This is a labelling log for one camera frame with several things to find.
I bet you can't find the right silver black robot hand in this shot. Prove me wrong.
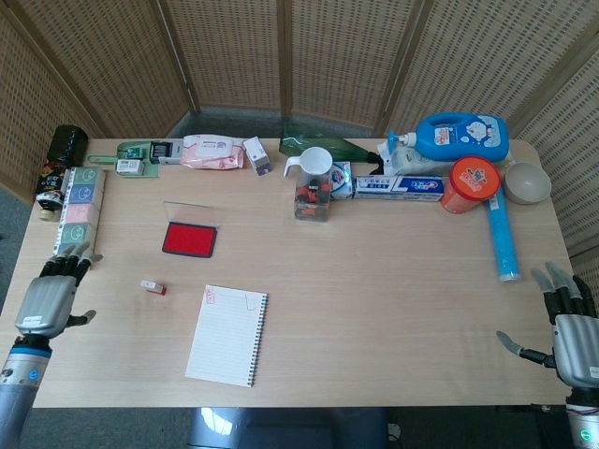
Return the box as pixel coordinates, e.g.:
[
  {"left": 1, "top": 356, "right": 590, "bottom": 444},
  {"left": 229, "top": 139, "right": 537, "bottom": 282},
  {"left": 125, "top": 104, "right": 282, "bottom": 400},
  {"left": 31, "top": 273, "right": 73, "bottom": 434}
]
[{"left": 495, "top": 261, "right": 599, "bottom": 389}]

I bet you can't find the light blue cylindrical tube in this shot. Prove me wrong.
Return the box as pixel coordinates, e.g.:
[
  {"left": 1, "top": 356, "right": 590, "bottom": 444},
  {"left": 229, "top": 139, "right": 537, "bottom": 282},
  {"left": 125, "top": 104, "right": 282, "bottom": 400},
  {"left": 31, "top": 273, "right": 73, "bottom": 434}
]
[{"left": 485, "top": 189, "right": 521, "bottom": 284}]

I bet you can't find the orange cylindrical tub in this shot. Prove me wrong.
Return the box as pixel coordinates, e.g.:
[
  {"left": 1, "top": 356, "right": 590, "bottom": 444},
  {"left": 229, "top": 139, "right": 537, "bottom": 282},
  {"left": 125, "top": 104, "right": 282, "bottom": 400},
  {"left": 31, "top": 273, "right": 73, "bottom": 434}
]
[{"left": 439, "top": 155, "right": 503, "bottom": 215}]

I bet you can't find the blue pump bottle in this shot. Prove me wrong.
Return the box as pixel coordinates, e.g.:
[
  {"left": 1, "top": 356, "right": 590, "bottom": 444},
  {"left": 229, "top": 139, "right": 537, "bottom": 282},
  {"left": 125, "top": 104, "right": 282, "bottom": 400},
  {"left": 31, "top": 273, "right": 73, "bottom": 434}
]
[{"left": 387, "top": 111, "right": 511, "bottom": 165}]

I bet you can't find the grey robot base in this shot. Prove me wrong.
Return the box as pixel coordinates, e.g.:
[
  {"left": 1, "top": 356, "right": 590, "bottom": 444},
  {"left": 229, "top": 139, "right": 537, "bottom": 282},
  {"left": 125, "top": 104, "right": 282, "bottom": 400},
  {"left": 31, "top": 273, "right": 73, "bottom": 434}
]
[{"left": 186, "top": 406, "right": 389, "bottom": 449}]

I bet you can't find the white purple small carton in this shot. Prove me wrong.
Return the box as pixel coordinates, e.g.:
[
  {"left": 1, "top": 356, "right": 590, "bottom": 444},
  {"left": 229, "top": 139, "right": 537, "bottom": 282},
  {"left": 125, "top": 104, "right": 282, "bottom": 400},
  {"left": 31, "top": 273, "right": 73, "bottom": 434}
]
[{"left": 241, "top": 136, "right": 273, "bottom": 178}]

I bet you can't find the dark snack pouch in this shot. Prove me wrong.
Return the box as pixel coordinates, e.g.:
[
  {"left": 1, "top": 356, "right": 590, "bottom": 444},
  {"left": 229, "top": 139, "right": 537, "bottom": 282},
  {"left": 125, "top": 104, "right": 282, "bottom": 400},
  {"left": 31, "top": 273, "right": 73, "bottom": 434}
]
[{"left": 293, "top": 171, "right": 332, "bottom": 222}]

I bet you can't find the black printed sauce bottle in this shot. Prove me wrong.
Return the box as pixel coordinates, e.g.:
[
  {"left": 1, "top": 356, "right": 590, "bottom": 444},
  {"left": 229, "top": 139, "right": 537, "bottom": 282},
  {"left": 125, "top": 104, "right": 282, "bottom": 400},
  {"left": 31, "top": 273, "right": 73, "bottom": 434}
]
[{"left": 36, "top": 124, "right": 90, "bottom": 222}]

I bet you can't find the green glass bottle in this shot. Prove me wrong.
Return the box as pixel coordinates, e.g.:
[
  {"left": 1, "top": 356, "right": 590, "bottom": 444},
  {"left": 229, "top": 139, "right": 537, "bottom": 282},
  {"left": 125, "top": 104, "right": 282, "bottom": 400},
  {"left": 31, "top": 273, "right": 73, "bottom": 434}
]
[{"left": 279, "top": 122, "right": 389, "bottom": 165}]

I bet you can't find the pastel tissue packs bundle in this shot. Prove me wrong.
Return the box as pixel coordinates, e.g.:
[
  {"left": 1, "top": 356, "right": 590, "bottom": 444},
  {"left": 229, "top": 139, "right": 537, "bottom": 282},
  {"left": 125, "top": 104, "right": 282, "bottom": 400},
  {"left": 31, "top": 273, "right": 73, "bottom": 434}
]
[{"left": 51, "top": 167, "right": 108, "bottom": 270}]

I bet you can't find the beige bowl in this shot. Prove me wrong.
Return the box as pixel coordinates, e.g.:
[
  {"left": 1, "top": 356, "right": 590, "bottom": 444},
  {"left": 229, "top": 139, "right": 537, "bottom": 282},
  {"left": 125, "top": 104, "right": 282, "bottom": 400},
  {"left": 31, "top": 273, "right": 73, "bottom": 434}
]
[{"left": 503, "top": 161, "right": 552, "bottom": 206}]

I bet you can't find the pink wet wipes pack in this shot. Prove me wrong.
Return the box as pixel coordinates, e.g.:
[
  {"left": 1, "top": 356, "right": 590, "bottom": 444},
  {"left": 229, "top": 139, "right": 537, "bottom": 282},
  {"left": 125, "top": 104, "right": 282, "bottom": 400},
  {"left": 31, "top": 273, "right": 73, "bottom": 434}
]
[{"left": 181, "top": 134, "right": 247, "bottom": 170}]

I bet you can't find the red ink pad clear lid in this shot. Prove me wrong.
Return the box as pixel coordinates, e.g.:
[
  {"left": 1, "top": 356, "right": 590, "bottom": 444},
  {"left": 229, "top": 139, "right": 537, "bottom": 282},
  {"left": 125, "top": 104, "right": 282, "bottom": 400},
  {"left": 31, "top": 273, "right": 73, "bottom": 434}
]
[{"left": 161, "top": 200, "right": 221, "bottom": 258}]

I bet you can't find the blue white soap box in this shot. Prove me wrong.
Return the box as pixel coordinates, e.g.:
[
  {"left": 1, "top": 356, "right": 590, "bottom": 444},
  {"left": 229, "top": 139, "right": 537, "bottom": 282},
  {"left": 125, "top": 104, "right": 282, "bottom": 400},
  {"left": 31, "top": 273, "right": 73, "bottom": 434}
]
[{"left": 327, "top": 161, "right": 357, "bottom": 200}]

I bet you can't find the white refill pouch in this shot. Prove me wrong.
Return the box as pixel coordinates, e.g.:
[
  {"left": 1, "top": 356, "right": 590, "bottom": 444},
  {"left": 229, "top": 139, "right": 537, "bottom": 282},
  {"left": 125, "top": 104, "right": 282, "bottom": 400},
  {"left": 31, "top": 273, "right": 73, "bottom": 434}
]
[{"left": 376, "top": 139, "right": 458, "bottom": 178}]

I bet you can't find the small white cardboard box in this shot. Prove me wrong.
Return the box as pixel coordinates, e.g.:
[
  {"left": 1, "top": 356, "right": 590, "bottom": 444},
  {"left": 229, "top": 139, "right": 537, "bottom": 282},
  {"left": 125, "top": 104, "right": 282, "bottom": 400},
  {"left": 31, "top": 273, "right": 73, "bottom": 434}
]
[{"left": 115, "top": 158, "right": 145, "bottom": 177}]

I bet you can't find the white plastic handled cup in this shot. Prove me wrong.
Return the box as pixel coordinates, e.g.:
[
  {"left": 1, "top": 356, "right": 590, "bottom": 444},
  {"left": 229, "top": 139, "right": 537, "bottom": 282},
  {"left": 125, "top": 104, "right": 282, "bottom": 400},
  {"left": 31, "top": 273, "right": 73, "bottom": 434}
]
[{"left": 284, "top": 146, "right": 334, "bottom": 188}]

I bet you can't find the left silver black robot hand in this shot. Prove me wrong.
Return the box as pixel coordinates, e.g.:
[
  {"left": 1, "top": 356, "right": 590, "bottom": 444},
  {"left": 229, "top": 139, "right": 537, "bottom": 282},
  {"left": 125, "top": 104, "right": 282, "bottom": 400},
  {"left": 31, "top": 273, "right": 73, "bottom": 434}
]
[{"left": 14, "top": 240, "right": 104, "bottom": 339}]

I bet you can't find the wooden perforated folding screen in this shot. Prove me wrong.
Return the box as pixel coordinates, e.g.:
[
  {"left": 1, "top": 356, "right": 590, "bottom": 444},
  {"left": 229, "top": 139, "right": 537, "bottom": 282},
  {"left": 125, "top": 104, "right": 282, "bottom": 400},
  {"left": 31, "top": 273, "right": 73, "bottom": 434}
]
[{"left": 0, "top": 0, "right": 599, "bottom": 263}]

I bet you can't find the white lined spiral notebook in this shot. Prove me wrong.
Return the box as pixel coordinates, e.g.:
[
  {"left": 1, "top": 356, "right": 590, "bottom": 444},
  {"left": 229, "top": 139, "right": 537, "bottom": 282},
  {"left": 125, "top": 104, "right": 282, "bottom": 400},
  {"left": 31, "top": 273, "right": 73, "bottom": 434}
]
[{"left": 184, "top": 283, "right": 270, "bottom": 388}]

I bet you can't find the blue white toothpaste box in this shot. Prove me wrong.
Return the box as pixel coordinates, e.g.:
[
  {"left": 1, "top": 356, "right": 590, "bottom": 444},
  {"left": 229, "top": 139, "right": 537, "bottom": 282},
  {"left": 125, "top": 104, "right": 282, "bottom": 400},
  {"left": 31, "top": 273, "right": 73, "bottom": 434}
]
[{"left": 353, "top": 175, "right": 446, "bottom": 201}]

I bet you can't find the light green plastic dustpan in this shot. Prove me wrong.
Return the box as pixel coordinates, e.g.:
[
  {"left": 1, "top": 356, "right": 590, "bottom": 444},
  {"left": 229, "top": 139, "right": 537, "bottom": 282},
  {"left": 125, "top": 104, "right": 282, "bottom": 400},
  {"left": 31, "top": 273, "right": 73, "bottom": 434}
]
[{"left": 86, "top": 141, "right": 161, "bottom": 180}]

